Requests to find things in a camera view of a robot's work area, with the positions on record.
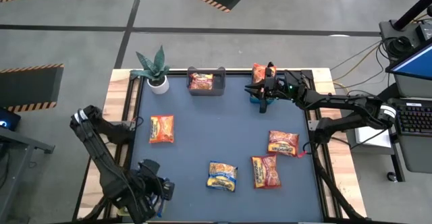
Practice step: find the small black mount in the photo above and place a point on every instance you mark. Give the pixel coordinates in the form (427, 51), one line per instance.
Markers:
(270, 64)

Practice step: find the black backlit keyboard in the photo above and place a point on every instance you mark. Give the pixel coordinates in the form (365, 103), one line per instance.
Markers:
(413, 119)

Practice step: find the black metal pole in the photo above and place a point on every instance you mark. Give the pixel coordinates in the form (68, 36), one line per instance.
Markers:
(413, 10)

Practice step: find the blue Maruchan ramen pack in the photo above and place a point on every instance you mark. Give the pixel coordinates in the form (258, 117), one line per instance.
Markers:
(222, 176)

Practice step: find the red Maruchan ramen pack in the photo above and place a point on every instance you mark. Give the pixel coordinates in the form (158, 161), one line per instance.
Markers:
(201, 81)
(266, 171)
(283, 143)

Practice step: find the teal plastic bin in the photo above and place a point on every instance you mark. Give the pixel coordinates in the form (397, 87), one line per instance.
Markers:
(254, 100)

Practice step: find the monitor with blue screen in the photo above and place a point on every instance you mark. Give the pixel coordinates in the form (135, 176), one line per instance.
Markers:
(415, 65)

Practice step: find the laptop computer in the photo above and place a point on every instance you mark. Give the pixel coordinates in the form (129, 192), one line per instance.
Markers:
(418, 156)

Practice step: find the white paper sheet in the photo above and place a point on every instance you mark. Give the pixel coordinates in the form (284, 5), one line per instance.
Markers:
(371, 137)

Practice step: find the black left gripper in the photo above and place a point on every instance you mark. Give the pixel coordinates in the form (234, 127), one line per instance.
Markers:
(152, 183)

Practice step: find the black device with blue light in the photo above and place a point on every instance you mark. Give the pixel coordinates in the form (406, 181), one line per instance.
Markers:
(10, 121)

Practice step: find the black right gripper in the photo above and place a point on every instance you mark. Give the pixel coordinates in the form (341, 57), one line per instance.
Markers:
(287, 85)

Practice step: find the grey stand base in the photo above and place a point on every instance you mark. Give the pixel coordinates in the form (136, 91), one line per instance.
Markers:
(388, 28)

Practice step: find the orange Maruchan ramen pack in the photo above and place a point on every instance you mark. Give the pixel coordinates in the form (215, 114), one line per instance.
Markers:
(260, 74)
(162, 129)

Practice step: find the grey metal desk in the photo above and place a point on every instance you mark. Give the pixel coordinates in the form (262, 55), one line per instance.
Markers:
(20, 141)

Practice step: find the snake plant in white pot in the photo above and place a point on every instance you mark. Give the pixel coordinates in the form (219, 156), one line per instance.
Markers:
(158, 86)

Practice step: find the blue-grey table mat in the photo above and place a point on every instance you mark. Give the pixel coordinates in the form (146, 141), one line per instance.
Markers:
(202, 133)

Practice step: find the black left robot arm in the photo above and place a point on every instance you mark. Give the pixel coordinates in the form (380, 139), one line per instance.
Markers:
(98, 149)

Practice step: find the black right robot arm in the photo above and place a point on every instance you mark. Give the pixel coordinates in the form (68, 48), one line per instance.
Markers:
(337, 101)

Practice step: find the black caster wheel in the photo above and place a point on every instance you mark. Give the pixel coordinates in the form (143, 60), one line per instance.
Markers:
(391, 176)

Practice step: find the grey plastic bin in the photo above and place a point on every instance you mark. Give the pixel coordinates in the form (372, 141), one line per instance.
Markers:
(218, 85)

